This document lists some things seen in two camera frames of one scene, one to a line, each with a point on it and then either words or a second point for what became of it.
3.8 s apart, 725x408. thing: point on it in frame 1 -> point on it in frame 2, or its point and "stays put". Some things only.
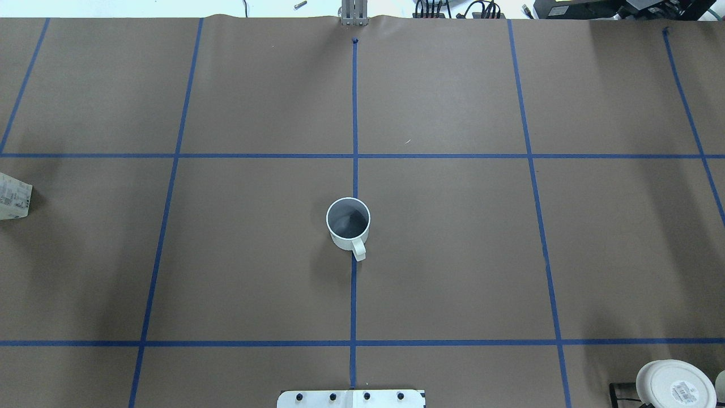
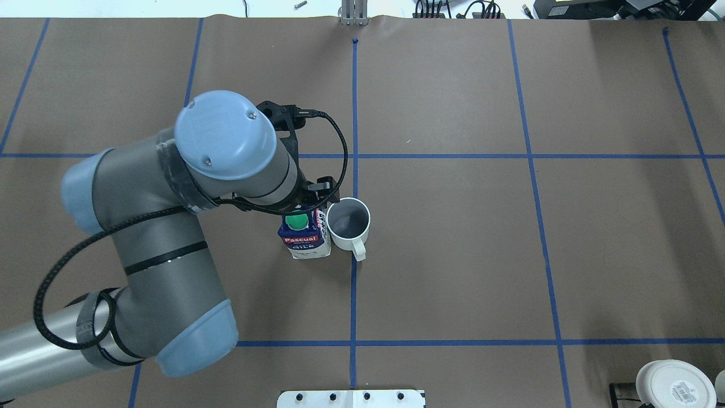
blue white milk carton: [15, 198] -> [306, 233]
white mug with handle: [348, 220] stays put
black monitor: [623, 9] stays put
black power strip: [475, 15] stays put
